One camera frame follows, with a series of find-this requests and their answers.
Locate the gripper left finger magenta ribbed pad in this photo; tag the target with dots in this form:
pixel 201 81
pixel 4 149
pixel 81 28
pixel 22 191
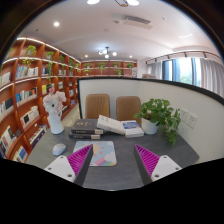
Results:
pixel 73 167

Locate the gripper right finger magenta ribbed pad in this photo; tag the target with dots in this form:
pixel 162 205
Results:
pixel 153 167

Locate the white computer mouse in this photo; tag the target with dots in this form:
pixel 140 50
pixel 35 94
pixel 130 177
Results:
pixel 58 149

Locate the pastel patterned mouse pad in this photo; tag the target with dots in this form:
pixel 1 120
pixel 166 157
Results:
pixel 103 152

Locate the lower dark hardcover book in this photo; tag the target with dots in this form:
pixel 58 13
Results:
pixel 84 136

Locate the dark hardcover book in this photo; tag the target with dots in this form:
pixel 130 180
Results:
pixel 84 136
pixel 86 126

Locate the upper dark hardcover book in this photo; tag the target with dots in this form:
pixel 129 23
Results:
pixel 86 126

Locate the blue and white book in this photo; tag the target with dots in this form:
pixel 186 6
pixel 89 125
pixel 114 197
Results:
pixel 132 129

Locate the green plant in white pot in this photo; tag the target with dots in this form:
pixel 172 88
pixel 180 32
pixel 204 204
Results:
pixel 159 112

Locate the white leaning book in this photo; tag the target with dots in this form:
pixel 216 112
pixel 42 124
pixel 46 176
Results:
pixel 110 124

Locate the right tan chair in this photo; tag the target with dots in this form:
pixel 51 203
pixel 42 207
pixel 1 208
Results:
pixel 127 107

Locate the tan chair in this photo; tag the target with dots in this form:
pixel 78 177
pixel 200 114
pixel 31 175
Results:
pixel 96 105
pixel 127 107

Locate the left tan chair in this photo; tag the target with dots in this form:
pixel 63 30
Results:
pixel 96 105

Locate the white vase with pink flowers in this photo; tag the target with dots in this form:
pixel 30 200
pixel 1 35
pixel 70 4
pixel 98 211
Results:
pixel 53 104

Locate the white partition with black rim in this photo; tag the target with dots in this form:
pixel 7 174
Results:
pixel 206 137

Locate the grey window curtain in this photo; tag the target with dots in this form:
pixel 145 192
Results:
pixel 212 76

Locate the ceiling chandelier lamp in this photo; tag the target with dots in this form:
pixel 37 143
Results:
pixel 107 53

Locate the ceiling air conditioner vent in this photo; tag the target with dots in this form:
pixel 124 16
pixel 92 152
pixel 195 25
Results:
pixel 129 19

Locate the white wall socket panel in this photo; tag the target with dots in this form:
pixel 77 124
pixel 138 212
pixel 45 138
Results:
pixel 187 117

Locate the orange wooden bookshelf wall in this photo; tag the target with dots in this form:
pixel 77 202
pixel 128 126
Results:
pixel 30 70

